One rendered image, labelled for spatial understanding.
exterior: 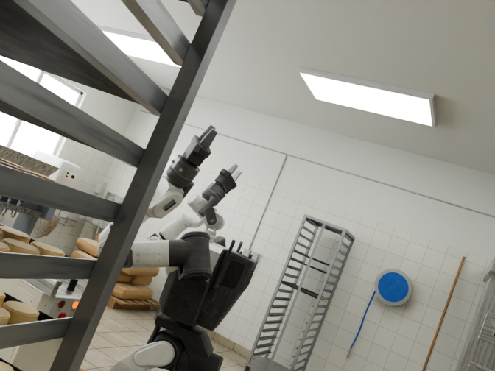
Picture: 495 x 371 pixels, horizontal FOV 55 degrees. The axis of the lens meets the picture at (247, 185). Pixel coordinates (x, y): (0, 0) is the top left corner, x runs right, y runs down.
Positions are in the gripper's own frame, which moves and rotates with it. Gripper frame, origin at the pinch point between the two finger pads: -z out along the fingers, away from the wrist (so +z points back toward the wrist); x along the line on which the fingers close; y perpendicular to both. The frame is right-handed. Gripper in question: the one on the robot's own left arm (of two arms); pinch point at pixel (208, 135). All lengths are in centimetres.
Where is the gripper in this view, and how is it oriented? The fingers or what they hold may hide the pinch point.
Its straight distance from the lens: 154.6
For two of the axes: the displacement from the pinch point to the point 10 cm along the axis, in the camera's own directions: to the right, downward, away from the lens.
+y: 7.8, 5.0, 3.8
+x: -1.9, -3.9, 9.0
